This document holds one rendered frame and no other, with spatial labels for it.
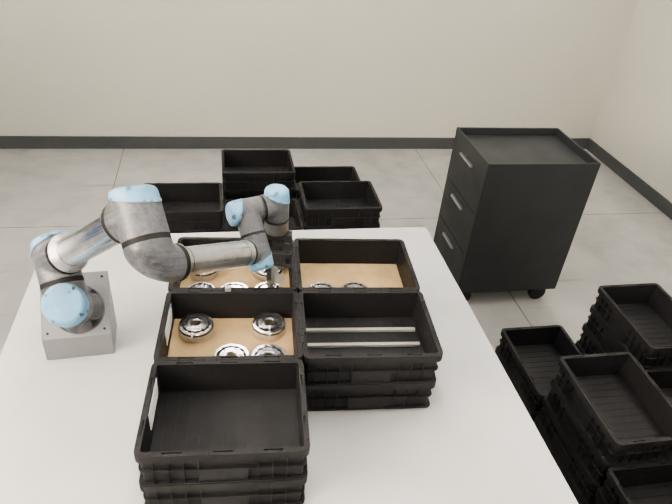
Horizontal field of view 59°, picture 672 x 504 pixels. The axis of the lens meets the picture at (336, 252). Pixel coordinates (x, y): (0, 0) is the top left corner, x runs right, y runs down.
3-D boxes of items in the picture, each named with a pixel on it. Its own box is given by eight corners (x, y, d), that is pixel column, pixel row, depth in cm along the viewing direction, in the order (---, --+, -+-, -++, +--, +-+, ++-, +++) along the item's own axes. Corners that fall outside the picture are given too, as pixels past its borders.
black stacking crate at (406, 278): (296, 318, 192) (298, 291, 186) (292, 265, 217) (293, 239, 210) (415, 317, 198) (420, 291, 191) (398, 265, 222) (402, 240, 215)
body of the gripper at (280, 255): (290, 270, 189) (291, 238, 182) (263, 268, 189) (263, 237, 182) (291, 256, 196) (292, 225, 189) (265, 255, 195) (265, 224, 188)
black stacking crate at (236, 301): (157, 391, 163) (153, 362, 156) (170, 320, 187) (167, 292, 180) (300, 388, 168) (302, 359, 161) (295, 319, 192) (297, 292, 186)
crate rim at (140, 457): (133, 464, 133) (131, 457, 131) (153, 367, 157) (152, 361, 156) (310, 457, 138) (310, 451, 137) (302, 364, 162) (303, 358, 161)
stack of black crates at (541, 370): (590, 428, 251) (608, 390, 238) (525, 434, 245) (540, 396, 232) (547, 360, 283) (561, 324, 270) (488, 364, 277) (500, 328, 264)
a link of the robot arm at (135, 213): (32, 294, 166) (140, 239, 133) (19, 243, 167) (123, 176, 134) (72, 287, 175) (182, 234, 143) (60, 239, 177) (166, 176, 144)
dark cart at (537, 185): (449, 309, 332) (484, 164, 281) (425, 262, 368) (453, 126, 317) (549, 303, 344) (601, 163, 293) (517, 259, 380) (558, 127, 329)
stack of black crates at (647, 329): (673, 419, 258) (719, 344, 233) (612, 425, 252) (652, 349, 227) (621, 355, 290) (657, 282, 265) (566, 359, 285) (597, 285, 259)
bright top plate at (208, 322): (175, 334, 175) (175, 333, 175) (183, 312, 183) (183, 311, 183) (209, 337, 175) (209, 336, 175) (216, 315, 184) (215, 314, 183)
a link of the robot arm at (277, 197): (257, 184, 177) (283, 180, 181) (257, 216, 184) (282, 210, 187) (268, 196, 172) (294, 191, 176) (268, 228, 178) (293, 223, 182)
